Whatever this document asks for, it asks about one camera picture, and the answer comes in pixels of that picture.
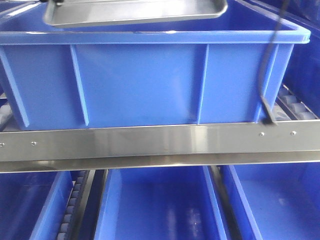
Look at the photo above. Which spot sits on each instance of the blue plastic target box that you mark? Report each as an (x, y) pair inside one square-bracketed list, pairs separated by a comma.
[(167, 73)]

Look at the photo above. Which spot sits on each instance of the silver metal tray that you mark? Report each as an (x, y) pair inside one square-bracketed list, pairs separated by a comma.
[(82, 13)]

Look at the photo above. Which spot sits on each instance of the blue lower middle crate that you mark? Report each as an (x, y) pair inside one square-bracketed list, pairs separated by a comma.
[(161, 203)]

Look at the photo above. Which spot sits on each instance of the blue crate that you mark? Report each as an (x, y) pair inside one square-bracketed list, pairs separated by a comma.
[(161, 203), (33, 204), (275, 201)]

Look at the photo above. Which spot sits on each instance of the blue lower right crate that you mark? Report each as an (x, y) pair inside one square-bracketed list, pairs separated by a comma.
[(275, 201)]

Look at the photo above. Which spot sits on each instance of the blue lower left crate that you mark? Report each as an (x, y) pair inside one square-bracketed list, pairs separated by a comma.
[(33, 204)]

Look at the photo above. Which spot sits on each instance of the steel front rack rail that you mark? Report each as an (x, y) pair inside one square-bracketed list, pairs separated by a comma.
[(294, 141)]

